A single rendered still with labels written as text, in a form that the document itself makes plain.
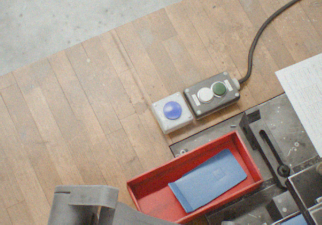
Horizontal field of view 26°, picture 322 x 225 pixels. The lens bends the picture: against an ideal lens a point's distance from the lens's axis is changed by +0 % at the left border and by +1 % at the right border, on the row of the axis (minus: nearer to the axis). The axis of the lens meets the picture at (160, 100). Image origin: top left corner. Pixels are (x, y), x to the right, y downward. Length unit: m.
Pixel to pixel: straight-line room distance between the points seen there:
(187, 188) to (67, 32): 1.25
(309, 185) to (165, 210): 0.34
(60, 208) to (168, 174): 0.46
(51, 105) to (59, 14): 1.12
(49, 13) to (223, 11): 1.13
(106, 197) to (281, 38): 0.74
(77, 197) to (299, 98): 0.68
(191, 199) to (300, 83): 0.36
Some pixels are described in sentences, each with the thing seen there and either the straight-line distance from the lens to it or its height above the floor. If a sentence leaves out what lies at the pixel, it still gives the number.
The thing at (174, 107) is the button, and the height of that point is 0.94.
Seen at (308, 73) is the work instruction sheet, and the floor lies 0.90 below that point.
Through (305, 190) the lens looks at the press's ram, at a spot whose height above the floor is 1.14.
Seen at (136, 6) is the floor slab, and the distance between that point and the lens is 2.62.
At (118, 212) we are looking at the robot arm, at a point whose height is 1.34.
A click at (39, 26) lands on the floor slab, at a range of 2.61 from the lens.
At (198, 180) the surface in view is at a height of 0.91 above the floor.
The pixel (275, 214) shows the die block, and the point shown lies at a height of 0.95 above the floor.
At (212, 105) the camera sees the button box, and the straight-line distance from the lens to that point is 1.49.
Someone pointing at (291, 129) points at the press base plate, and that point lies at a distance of 1.54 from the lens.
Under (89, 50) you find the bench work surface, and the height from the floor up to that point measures 0.90.
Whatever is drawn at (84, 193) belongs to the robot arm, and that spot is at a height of 1.33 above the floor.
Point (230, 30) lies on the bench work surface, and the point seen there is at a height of 0.90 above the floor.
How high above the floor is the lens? 2.33
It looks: 70 degrees down
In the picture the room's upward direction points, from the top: 6 degrees clockwise
